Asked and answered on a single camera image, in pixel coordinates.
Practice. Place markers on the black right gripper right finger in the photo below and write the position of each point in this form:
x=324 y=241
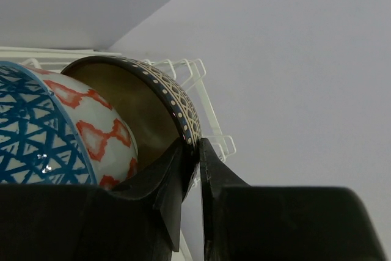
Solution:
x=245 y=222

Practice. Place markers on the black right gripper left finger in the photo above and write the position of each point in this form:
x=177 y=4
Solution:
x=138 y=220

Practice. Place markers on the brown lattice rim bowl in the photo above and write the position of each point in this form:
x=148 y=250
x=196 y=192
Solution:
x=155 y=107

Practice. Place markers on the blue triangle patterned bowl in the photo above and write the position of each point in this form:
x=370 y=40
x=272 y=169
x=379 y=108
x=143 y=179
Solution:
x=57 y=130

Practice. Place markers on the white wire dish rack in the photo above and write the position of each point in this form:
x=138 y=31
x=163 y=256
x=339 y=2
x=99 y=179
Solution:
x=189 y=74

